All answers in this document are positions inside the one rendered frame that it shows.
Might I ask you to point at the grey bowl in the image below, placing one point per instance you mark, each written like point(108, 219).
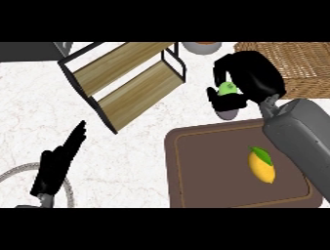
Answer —
point(202, 47)

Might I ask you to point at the yellow lemon with green leaf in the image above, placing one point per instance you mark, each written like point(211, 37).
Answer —
point(262, 165)

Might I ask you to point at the brown tray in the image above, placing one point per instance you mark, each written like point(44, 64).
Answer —
point(220, 169)

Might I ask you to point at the wooden tiered shelf black frame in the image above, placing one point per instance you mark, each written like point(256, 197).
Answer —
point(124, 81)

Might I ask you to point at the purple eggplant with green stem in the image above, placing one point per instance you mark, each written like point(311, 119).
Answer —
point(228, 97)

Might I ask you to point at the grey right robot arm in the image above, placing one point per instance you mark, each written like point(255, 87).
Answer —
point(307, 143)

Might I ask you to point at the dark grey appliance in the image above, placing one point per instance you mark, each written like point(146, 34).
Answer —
point(22, 50)

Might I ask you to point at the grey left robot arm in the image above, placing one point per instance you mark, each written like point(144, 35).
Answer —
point(44, 201)

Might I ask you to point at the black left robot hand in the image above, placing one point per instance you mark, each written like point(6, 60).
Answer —
point(59, 162)

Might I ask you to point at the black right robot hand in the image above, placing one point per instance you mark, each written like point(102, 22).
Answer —
point(253, 76)

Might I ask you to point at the grey round sink rim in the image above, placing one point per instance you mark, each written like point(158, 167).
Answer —
point(9, 177)

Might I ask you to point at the wicker basket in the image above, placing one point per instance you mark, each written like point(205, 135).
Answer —
point(307, 68)

